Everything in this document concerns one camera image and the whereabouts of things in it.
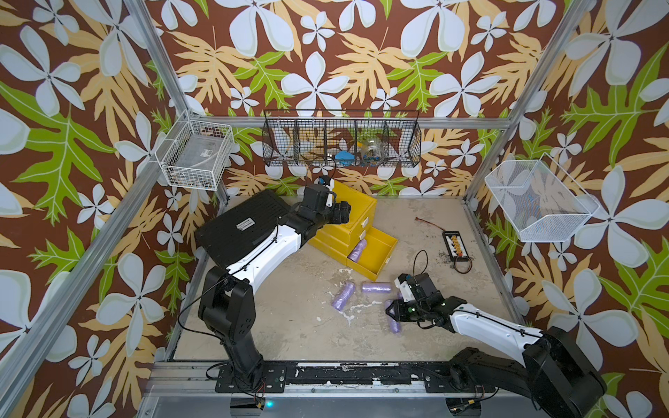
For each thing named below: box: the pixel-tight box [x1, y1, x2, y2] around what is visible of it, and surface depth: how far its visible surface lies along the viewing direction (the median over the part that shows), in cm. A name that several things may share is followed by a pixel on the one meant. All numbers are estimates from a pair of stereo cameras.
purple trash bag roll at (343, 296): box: [331, 281, 357, 312], surface depth 90 cm
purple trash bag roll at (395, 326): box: [389, 319, 401, 334], surface depth 83 cm
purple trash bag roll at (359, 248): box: [347, 238, 367, 263], surface depth 100 cm
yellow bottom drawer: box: [345, 226, 399, 282], surface depth 101 cm
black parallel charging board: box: [442, 230, 470, 263], surface depth 104 cm
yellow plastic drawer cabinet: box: [308, 181, 398, 278], surface depth 95 cm
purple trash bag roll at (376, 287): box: [361, 282, 392, 294], surface depth 91 cm
